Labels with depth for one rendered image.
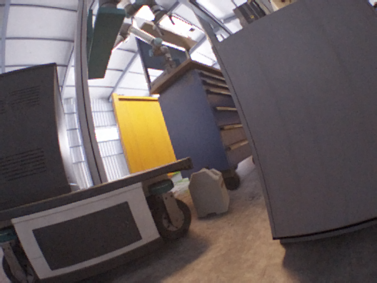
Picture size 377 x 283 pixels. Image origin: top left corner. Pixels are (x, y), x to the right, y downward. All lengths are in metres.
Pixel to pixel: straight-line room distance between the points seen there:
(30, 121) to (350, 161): 0.89
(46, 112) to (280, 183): 0.74
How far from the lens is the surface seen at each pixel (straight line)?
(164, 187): 0.66
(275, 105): 0.35
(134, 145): 1.95
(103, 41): 1.13
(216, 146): 1.11
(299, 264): 0.46
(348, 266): 0.44
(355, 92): 0.37
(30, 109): 0.71
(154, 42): 1.56
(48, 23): 9.99
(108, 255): 0.58
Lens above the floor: 0.33
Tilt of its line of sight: 4 degrees up
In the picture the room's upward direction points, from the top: 18 degrees counter-clockwise
